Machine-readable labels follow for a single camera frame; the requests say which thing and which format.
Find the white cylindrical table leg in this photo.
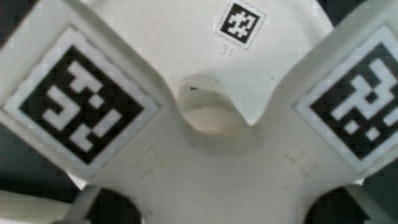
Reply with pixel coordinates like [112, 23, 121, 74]
[176, 75, 249, 135]

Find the white cross-shaped table base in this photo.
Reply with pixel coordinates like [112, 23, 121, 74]
[0, 0, 398, 224]

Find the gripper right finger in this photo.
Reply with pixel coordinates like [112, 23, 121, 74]
[308, 184, 393, 224]

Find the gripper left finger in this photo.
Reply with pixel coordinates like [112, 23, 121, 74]
[55, 186, 121, 224]

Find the white round table top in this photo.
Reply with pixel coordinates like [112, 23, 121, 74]
[82, 0, 333, 123]

